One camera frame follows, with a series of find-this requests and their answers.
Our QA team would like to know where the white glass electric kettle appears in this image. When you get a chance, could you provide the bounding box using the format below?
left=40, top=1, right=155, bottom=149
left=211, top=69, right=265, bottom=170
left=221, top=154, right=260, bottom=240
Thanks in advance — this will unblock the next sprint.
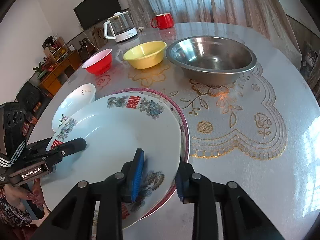
left=104, top=11, right=137, bottom=42

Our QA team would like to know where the black wall television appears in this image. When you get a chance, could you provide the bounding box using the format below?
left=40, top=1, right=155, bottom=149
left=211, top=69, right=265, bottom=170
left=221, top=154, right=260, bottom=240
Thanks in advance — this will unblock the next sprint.
left=73, top=0, right=121, bottom=30

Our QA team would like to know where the pink rimmed plate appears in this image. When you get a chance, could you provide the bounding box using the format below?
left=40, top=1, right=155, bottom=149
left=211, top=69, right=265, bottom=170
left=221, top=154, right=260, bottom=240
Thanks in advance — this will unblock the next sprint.
left=114, top=87, right=190, bottom=220

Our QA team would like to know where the red mug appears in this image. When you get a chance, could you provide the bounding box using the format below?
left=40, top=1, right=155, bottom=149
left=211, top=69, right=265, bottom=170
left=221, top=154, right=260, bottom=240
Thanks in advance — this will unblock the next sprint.
left=151, top=13, right=174, bottom=30

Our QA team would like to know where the person left hand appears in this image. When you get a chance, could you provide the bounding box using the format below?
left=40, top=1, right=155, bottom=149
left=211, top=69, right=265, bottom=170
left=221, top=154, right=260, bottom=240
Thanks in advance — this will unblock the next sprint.
left=4, top=179, right=44, bottom=211

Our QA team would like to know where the large white floral plate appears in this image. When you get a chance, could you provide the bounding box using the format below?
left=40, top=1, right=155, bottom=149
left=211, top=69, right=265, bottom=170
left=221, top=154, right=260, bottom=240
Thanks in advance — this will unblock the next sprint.
left=42, top=93, right=182, bottom=228

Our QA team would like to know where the small white plate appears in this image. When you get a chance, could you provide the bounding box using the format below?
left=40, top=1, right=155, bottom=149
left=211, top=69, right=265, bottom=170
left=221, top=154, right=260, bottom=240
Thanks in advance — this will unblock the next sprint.
left=52, top=83, right=96, bottom=132

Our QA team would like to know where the orange wooden cabinet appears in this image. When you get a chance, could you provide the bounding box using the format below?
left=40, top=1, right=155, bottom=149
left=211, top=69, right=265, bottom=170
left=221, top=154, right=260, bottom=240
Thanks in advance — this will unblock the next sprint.
left=39, top=37, right=81, bottom=96

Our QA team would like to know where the yellow plastic bowl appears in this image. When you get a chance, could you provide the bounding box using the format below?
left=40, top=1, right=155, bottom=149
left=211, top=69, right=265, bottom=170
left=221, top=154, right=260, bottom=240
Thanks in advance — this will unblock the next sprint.
left=123, top=41, right=167, bottom=69

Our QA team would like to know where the stainless steel basin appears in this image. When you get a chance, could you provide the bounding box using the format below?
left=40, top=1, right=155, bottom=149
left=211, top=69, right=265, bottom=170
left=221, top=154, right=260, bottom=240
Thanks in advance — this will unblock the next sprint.
left=165, top=36, right=257, bottom=86

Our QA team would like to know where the beige sheer curtain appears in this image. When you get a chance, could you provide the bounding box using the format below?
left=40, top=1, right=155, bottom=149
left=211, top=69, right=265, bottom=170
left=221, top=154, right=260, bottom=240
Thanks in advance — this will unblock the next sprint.
left=127, top=0, right=301, bottom=58

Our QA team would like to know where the red plastic bowl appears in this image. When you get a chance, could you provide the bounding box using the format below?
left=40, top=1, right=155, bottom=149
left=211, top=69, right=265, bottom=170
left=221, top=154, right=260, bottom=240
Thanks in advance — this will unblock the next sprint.
left=82, top=48, right=112, bottom=76

